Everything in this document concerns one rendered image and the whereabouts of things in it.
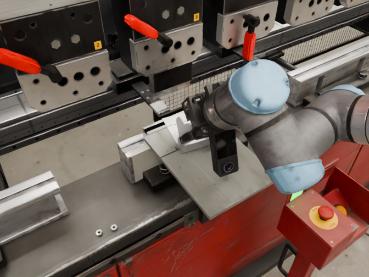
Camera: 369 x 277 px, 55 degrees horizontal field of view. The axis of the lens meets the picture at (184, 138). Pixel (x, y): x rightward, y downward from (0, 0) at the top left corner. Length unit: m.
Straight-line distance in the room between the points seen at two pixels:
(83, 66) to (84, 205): 0.37
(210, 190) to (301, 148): 0.26
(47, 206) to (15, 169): 1.50
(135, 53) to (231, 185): 0.32
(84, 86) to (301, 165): 0.38
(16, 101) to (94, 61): 0.45
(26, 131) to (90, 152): 1.27
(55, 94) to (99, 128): 1.79
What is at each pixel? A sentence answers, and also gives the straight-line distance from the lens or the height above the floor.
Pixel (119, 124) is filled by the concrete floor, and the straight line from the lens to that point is 2.42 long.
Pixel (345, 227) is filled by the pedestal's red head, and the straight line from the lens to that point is 1.01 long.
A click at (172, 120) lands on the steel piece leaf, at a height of 1.00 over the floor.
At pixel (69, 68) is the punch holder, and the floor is 1.24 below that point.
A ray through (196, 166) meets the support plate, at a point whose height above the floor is 1.00.
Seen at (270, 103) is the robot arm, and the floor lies 1.27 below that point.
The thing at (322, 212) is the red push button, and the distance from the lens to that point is 0.97.
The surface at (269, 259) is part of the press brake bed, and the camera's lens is 1.75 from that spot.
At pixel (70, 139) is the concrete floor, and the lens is 2.39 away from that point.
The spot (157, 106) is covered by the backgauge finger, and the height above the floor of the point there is 1.00.
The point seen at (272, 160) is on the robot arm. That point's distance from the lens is 0.51.
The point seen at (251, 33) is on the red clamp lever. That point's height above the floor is 1.22.
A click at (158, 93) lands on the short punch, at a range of 0.79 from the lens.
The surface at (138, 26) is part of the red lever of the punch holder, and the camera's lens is 0.60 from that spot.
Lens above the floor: 1.55
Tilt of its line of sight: 43 degrees down
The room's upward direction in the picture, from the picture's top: straight up
